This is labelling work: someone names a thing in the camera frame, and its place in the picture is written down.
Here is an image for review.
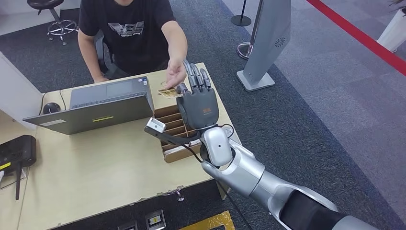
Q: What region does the black stool chrome base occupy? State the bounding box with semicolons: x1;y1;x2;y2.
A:
26;0;80;46

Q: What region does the gold room key card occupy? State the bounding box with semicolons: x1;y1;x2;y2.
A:
158;88;184;99

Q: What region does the red barrier belt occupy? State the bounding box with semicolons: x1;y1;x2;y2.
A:
306;0;406;77

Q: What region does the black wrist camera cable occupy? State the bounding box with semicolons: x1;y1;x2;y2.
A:
180;123;254;230

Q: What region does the chrome stanchion base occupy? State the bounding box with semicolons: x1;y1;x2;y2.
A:
237;42;255;61

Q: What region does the person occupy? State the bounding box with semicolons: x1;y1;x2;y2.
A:
78;0;188;90

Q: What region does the grey laptop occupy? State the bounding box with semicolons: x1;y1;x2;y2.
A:
23;76;155;136

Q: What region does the white card in organizer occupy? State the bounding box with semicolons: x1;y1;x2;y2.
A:
162;145;188;156

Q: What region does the black antenna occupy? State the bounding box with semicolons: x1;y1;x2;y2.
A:
15;167;24;201

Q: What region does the grey kiosk stand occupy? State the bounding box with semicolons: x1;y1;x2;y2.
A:
236;0;292;92

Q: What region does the white partition panel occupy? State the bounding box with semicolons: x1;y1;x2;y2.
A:
0;51;44;131

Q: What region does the black office chair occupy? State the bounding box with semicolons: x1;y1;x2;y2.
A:
94;32;172;80

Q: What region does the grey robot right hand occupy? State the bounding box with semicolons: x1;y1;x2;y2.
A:
176;59;220;131

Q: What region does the black stanchion post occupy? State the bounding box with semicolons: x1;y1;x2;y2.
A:
230;0;252;27

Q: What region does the wooden card organizer box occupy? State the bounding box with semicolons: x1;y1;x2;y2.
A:
154;104;203;163

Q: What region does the yellow floor tape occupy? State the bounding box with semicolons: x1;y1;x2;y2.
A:
179;211;236;230

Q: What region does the black computer mouse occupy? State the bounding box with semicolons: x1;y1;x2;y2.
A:
43;102;62;115

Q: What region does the white planter pot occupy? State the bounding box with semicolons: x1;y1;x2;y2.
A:
376;8;406;53

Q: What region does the person's left hand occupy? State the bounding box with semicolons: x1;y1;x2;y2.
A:
165;58;188;90

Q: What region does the black desktop device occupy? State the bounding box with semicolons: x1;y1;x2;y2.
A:
0;135;37;173

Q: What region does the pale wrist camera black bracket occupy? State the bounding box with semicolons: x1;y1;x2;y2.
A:
144;117;203;146

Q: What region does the green plant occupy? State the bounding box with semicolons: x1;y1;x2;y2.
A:
388;0;406;16

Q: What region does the black mouse cable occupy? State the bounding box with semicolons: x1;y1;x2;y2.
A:
59;90;68;111

